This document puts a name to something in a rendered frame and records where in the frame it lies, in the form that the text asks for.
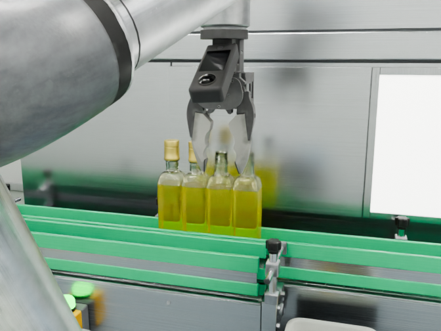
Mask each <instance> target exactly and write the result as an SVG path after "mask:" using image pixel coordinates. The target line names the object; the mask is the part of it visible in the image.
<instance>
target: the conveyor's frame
mask: <svg viewBox="0 0 441 331"><path fill-rule="evenodd" d="M52 274H53V275H54V277H55V279H56V281H57V283H58V285H59V287H60V289H61V290H62V293H63V294H69V295H72V296H73V297H74V298H75V302H76V303H81V304H86V305H88V312H89V330H90V331H261V303H262V300H259V299H250V298H244V296H243V297H242V298H241V297H236V296H226V295H221V294H212V293H207V292H197V291H191V290H183V289H177V288H168V287H162V286H153V285H148V284H139V283H134V282H124V281H118V280H110V279H105V278H95V277H89V276H80V275H71V274H66V273H56V272H52ZM277 282H283V283H284V291H285V297H283V303H284V308H285V313H284V314H283V316H282V319H281V322H280V328H279V329H278V331H285V328H286V324H287V322H288V321H289V320H291V319H294V318H306V319H314V320H323V321H328V322H338V323H343V324H351V325H356V326H365V327H368V328H372V329H375V330H376V331H441V300H437V299H427V298H424V296H423V298H417V297H411V296H404V294H403V296H401V295H395V294H384V293H379V292H368V291H364V288H363V290H353V289H346V288H345V285H344V288H336V287H330V286H326V284H325V286H320V285H315V284H307V283H306V284H304V283H298V282H289V281H282V280H277Z"/></svg>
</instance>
